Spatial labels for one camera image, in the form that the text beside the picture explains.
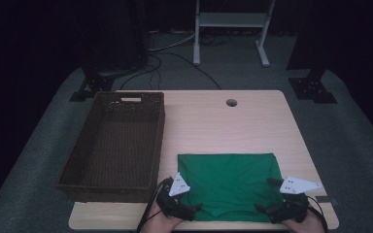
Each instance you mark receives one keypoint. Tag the white metal stand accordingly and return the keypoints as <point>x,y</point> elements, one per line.
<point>231,19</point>

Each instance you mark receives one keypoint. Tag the black stand base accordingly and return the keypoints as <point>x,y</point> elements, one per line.
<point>94,85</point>
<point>311,89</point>

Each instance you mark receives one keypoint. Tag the green t-shirt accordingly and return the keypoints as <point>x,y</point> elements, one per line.
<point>230,184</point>

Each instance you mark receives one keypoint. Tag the grey table edge bracket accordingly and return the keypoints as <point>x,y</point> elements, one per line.
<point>328,200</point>

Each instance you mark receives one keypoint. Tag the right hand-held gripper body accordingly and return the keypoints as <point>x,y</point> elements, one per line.
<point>291,207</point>

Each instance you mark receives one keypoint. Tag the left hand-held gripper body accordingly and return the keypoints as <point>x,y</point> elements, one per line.
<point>173,204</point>

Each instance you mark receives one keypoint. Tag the brown wicker basket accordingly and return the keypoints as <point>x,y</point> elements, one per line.
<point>110,194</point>

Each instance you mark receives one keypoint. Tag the person's right hand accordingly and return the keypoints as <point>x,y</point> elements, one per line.
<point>307,226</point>

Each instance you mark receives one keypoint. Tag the person's left hand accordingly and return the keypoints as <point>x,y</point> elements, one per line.
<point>158,225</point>

